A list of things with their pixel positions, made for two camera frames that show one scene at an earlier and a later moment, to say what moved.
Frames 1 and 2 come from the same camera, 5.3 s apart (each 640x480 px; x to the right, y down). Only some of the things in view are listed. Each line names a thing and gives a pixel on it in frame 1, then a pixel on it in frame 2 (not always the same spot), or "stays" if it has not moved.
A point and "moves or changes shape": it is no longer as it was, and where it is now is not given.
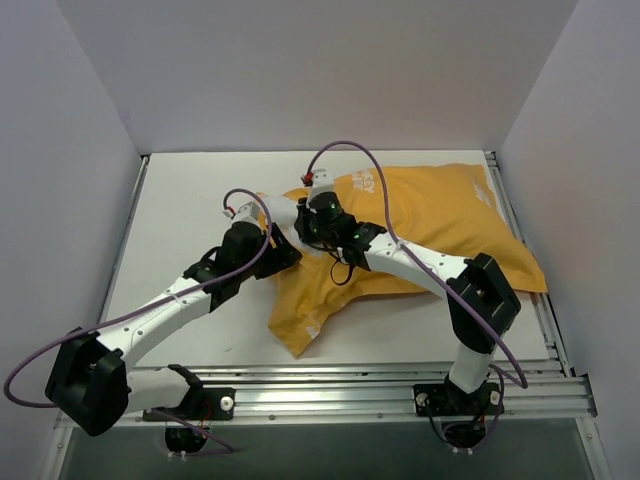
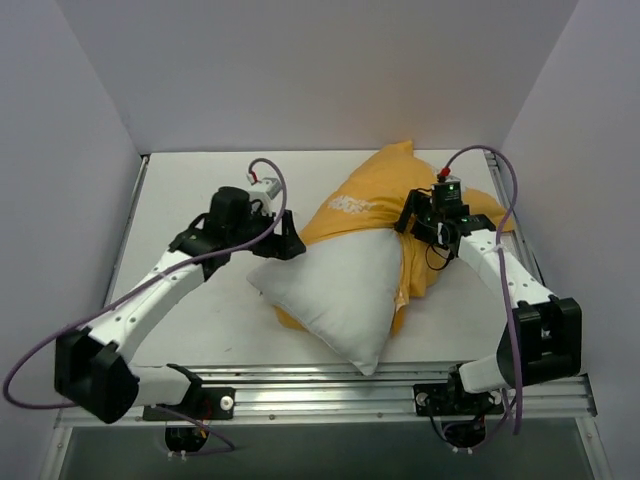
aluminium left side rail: x=122 y=235 stays
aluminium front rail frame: x=533 y=392 stays
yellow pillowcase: x=454 y=208 moves or changes shape
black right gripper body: x=304 y=226 -> x=420 y=220
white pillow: x=282 y=211 moves or changes shape
